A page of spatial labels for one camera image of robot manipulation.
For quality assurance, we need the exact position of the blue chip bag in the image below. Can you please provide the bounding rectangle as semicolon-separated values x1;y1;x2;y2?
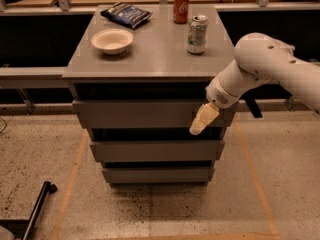
100;2;152;29

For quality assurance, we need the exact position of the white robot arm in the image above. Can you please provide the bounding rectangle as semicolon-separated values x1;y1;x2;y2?
189;33;320;135

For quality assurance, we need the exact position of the grey drawer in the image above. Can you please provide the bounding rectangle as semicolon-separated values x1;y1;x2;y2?
90;140;224;162
102;167;214;184
72;99;239;130

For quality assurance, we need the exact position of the grey top drawer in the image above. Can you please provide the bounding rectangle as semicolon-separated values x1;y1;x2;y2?
72;99;239;130

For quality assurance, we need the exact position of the grey middle drawer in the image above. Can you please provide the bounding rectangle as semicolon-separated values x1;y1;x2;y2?
90;140;224;162

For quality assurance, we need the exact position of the grey drawer cabinet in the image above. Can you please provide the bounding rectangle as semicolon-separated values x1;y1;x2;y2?
68;4;235;170

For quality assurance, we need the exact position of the grey bottom drawer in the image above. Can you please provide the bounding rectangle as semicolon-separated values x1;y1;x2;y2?
102;167;214;184

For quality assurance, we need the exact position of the black metal leg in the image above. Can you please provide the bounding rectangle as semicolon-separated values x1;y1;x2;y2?
0;181;57;240

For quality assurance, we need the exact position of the white paper bowl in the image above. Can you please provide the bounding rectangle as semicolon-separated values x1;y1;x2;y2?
91;29;133;55

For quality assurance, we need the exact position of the red cola can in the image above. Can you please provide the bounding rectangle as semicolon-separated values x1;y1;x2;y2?
173;0;189;24

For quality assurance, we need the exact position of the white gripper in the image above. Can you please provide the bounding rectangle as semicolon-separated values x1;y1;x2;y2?
189;76;240;135

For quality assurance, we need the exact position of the green white soda can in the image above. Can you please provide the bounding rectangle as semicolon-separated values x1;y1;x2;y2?
187;14;208;54

